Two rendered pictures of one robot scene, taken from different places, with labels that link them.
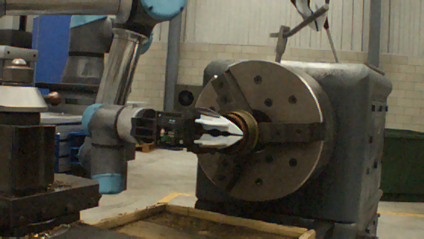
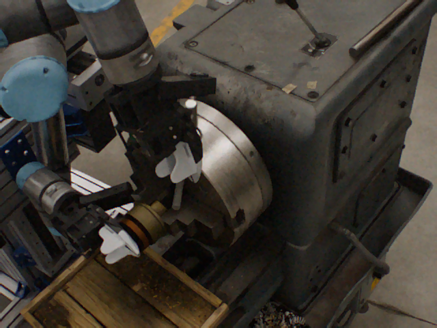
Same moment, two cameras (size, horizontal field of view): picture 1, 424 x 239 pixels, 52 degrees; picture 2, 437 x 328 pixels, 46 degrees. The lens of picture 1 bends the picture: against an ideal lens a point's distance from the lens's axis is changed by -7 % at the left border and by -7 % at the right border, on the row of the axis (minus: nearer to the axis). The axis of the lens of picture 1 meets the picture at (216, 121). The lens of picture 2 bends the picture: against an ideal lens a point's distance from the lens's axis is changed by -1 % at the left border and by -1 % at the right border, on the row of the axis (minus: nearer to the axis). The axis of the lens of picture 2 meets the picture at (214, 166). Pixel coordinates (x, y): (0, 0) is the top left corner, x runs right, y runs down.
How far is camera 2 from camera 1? 94 cm
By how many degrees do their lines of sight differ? 47
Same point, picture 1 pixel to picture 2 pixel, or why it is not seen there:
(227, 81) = (137, 160)
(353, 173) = (300, 214)
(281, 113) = (196, 193)
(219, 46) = not seen: outside the picture
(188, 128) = (95, 234)
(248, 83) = not seen: hidden behind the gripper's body
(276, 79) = not seen: hidden behind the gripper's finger
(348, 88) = (287, 147)
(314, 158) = (231, 238)
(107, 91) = (37, 134)
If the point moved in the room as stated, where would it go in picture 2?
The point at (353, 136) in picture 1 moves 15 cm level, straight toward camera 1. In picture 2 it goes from (296, 188) to (263, 242)
